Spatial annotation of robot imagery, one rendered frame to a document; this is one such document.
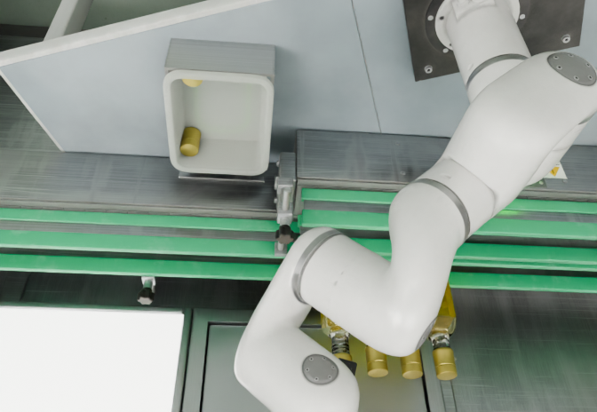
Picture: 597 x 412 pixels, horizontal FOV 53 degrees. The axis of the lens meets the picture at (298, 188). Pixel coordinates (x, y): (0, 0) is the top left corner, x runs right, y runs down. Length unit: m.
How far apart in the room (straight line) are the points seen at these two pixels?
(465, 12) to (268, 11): 0.30
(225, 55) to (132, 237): 0.36
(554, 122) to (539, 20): 0.40
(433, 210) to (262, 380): 0.24
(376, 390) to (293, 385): 0.56
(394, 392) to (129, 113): 0.70
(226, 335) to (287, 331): 0.53
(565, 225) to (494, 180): 0.51
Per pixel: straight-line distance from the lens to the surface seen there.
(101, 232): 1.13
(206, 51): 0.99
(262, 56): 0.99
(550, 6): 1.03
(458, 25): 0.93
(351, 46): 1.02
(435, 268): 0.58
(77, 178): 1.19
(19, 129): 1.64
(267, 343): 0.64
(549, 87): 0.69
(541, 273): 1.29
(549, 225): 1.13
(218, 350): 1.16
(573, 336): 1.40
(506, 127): 0.62
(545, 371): 1.33
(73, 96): 1.15
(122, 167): 1.19
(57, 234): 1.14
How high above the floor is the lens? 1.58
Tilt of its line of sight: 41 degrees down
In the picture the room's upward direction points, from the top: 179 degrees clockwise
